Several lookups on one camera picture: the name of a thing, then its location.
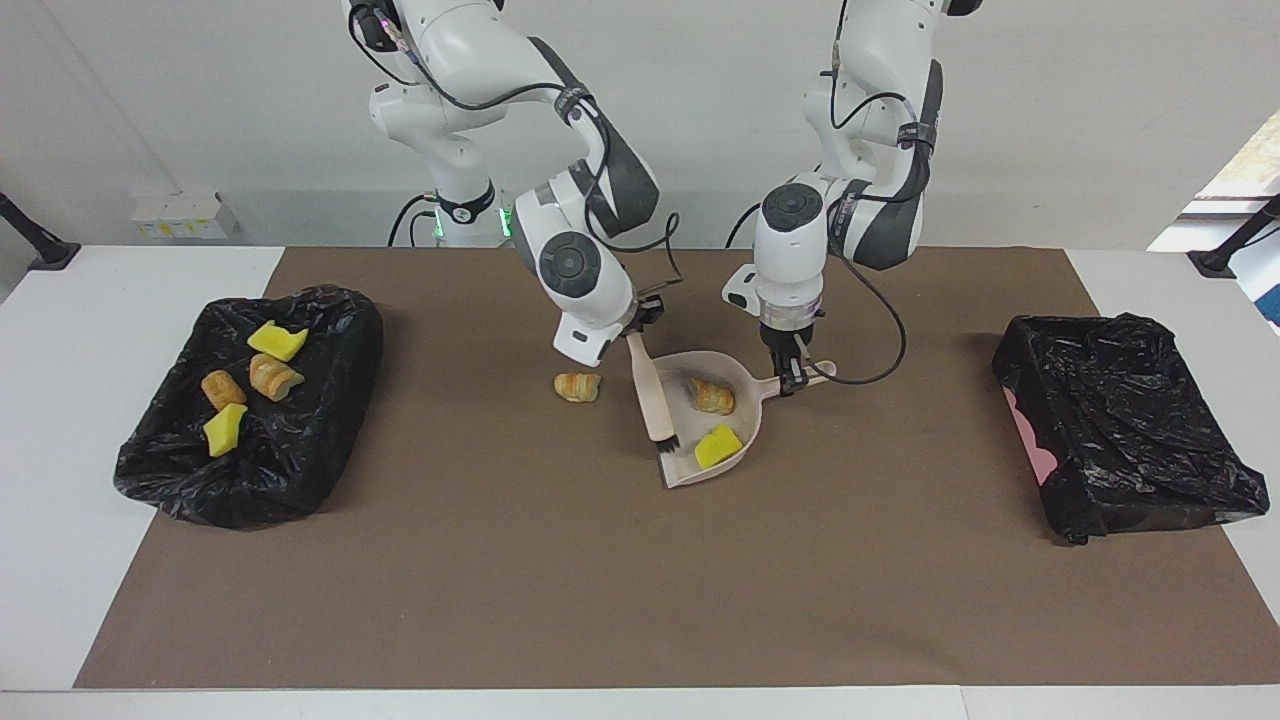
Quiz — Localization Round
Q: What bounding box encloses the pink bin box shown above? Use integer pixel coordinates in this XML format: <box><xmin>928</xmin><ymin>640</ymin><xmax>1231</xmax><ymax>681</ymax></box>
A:
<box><xmin>1003</xmin><ymin>388</ymin><xmax>1058</xmax><ymax>483</ymax></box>

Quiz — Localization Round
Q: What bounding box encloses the black base power cable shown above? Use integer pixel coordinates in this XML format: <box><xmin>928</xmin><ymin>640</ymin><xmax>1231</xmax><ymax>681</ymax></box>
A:
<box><xmin>388</xmin><ymin>193</ymin><xmax>441</xmax><ymax>248</ymax></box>
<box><xmin>727</xmin><ymin>198</ymin><xmax>766</xmax><ymax>248</ymax></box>

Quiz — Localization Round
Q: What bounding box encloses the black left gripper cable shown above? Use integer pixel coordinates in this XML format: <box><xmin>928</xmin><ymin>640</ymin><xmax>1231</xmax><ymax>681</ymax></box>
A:
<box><xmin>820</xmin><ymin>0</ymin><xmax>908</xmax><ymax>386</ymax></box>

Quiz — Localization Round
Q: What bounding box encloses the pale-ended croissant piece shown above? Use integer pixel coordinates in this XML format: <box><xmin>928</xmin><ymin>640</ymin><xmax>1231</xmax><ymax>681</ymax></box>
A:
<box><xmin>249</xmin><ymin>354</ymin><xmax>306</xmax><ymax>403</ymax></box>

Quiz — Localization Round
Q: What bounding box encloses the beige brush with black bristles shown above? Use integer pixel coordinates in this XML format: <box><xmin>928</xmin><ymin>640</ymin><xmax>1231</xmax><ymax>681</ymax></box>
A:
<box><xmin>625</xmin><ymin>332</ymin><xmax>683</xmax><ymax>456</ymax></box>

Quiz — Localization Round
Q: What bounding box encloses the yellow sponge wedge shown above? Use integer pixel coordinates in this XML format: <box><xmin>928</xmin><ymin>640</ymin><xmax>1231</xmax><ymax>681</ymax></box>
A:
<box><xmin>203</xmin><ymin>403</ymin><xmax>249</xmax><ymax>458</ymax></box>

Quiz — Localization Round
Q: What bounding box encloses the black stand foot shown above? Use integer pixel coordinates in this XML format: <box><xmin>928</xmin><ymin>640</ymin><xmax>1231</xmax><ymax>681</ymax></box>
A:
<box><xmin>1187</xmin><ymin>193</ymin><xmax>1280</xmax><ymax>280</ymax></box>
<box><xmin>0</xmin><ymin>192</ymin><xmax>81</xmax><ymax>273</ymax></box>

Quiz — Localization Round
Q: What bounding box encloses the beige plastic dustpan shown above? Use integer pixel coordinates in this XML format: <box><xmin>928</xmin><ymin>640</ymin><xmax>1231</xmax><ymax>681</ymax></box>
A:
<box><xmin>655</xmin><ymin>350</ymin><xmax>838</xmax><ymax>490</ymax></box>

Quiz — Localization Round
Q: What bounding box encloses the brown table mat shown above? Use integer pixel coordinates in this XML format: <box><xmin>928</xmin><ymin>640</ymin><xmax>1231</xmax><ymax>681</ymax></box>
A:
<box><xmin>73</xmin><ymin>247</ymin><xmax>1280</xmax><ymax>691</ymax></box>

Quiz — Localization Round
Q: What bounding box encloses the brown bun piece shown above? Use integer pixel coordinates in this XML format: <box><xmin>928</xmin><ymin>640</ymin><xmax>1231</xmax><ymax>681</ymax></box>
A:
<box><xmin>201</xmin><ymin>370</ymin><xmax>248</xmax><ymax>412</ymax></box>

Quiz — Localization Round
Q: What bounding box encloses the white wall socket box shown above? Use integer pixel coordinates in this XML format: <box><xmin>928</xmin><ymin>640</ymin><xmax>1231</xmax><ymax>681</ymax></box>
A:
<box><xmin>130</xmin><ymin>192</ymin><xmax>241</xmax><ymax>241</ymax></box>

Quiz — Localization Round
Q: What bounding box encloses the black plastic trash bag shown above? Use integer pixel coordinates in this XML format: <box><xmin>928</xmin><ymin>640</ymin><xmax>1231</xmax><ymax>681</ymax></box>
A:
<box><xmin>992</xmin><ymin>313</ymin><xmax>1271</xmax><ymax>546</ymax></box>
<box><xmin>113</xmin><ymin>285</ymin><xmax>385</xmax><ymax>531</ymax></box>

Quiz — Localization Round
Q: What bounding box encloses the notched yellow sponge piece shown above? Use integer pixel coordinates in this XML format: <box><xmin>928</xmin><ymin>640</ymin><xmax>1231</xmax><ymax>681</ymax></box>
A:
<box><xmin>247</xmin><ymin>320</ymin><xmax>310</xmax><ymax>363</ymax></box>

